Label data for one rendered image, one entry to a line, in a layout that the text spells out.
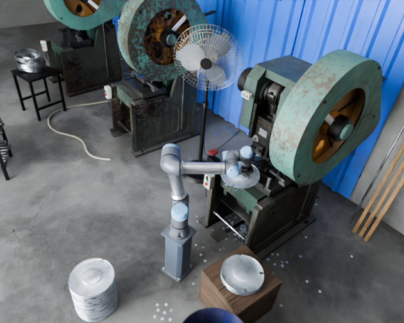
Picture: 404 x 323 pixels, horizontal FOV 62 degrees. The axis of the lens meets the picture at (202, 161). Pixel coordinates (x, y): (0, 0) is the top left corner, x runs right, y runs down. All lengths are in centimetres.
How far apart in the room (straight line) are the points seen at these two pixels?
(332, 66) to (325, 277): 177
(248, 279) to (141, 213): 129
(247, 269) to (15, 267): 177
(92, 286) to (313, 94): 178
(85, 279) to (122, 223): 83
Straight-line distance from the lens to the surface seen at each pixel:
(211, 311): 216
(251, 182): 244
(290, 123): 185
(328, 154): 242
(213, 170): 204
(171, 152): 211
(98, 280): 245
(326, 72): 191
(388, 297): 320
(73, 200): 344
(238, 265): 243
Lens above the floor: 234
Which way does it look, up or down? 38 degrees down
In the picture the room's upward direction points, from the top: 6 degrees clockwise
